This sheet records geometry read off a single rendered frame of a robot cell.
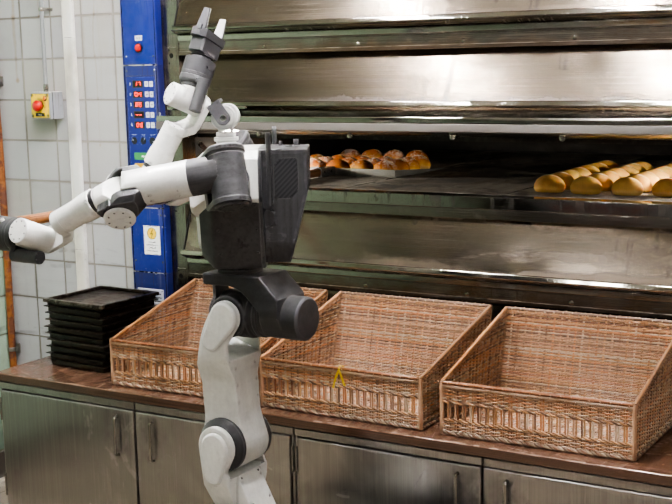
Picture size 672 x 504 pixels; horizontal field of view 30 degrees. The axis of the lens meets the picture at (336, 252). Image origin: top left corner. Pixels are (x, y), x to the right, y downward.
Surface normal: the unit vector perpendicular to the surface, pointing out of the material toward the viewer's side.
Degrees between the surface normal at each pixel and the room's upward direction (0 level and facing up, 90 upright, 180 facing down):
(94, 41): 90
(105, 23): 90
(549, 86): 70
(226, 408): 90
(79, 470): 90
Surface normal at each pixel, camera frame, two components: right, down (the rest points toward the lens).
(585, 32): -0.51, 0.15
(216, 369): -0.40, 0.55
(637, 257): -0.50, -0.20
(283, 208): -0.01, 0.15
